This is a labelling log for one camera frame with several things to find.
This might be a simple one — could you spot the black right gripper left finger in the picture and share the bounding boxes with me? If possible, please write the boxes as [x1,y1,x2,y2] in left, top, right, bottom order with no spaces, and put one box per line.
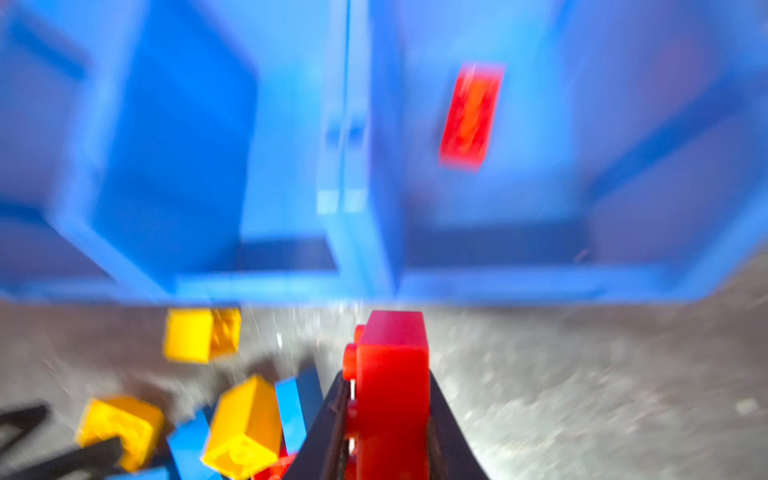
[282,371,351,480]

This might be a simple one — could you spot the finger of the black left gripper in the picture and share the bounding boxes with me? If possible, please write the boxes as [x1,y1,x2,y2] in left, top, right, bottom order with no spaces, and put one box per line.
[1,403,50,444]
[2,437,123,480]

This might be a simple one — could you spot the blue middle plastic bin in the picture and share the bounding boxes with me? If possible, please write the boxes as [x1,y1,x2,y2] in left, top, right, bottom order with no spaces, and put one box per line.
[1,1,369,304]

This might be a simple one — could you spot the red lego brick long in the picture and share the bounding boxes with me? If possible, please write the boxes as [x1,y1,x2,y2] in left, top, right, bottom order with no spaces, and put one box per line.
[439,64,505,169]

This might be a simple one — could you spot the blue plastic bin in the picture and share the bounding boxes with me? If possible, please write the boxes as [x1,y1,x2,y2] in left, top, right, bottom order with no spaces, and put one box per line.
[1,1,369,304]
[346,1,767,303]

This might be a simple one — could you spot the yellow lego brick pile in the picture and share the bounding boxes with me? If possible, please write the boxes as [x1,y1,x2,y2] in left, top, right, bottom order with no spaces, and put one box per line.
[201,375,282,479]

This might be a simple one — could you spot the blue right plastic bin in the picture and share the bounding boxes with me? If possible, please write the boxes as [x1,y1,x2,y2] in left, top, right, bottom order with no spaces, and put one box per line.
[346,1,767,303]

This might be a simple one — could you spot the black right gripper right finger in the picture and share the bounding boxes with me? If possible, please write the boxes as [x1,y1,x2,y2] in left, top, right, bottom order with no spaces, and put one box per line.
[427,373,489,480]

